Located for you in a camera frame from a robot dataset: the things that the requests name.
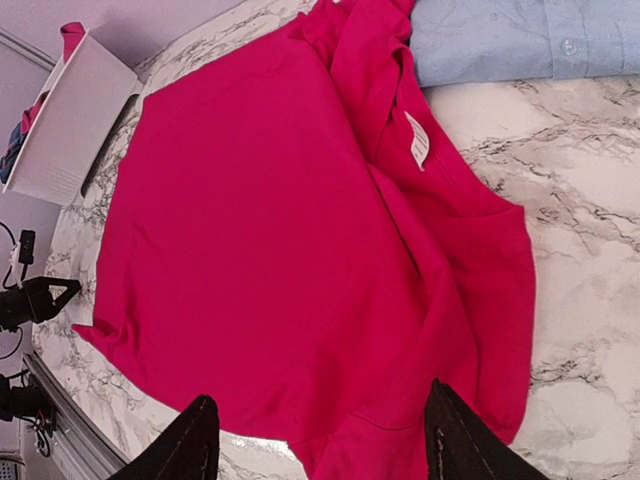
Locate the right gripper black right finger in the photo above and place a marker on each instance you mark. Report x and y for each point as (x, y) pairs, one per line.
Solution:
(460, 446)

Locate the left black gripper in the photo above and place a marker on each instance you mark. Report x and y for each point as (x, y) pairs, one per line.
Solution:
(43, 300)

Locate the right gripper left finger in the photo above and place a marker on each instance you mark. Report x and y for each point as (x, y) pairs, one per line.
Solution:
(187, 449)

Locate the red t-shirt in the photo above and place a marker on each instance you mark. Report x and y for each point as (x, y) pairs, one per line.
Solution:
(293, 234)

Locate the light blue button shirt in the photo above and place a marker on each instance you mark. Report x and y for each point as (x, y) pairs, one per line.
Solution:
(456, 42)

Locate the white plastic laundry bin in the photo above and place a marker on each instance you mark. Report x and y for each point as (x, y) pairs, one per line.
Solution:
(87, 95)

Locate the dark blue garment in bin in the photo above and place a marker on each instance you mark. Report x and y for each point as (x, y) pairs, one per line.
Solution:
(16, 140)

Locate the red garment in bin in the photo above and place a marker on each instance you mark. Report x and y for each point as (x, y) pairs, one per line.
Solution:
(72, 34)

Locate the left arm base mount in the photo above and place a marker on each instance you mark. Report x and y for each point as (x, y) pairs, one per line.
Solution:
(19, 402)

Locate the front aluminium rail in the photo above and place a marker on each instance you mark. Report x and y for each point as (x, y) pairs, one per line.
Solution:
(82, 438)

